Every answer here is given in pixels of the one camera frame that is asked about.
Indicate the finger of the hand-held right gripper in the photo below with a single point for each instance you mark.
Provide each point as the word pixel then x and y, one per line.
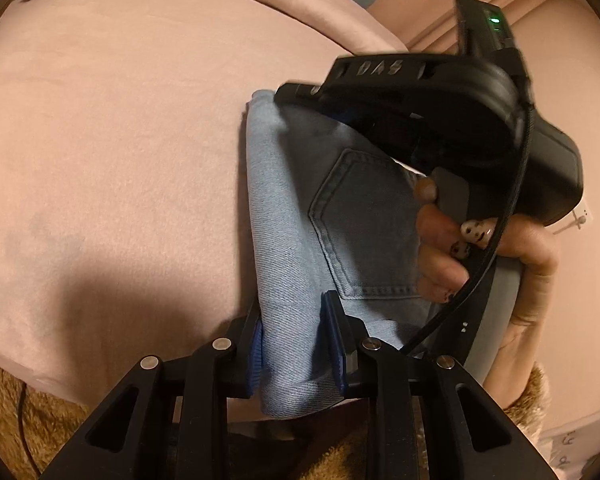
pixel 370 77

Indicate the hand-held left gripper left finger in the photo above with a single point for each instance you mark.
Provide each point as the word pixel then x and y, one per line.
pixel 256 355

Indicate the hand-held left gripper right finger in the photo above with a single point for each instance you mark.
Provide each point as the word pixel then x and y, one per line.
pixel 336 345

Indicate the light blue denim pants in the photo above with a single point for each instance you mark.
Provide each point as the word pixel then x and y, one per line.
pixel 290 240

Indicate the person's right hand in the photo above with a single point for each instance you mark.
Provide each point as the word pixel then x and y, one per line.
pixel 437 230

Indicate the pink duvet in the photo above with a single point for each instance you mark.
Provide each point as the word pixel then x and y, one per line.
pixel 280 0

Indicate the small white tag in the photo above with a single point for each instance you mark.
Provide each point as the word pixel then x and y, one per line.
pixel 577 220

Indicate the pink bed sheet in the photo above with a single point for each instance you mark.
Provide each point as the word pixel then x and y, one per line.
pixel 130 160

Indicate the brown fuzzy fabric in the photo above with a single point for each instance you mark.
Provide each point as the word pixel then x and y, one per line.
pixel 10 400

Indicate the white printed cloth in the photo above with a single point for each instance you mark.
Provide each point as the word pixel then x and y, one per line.
pixel 580 450

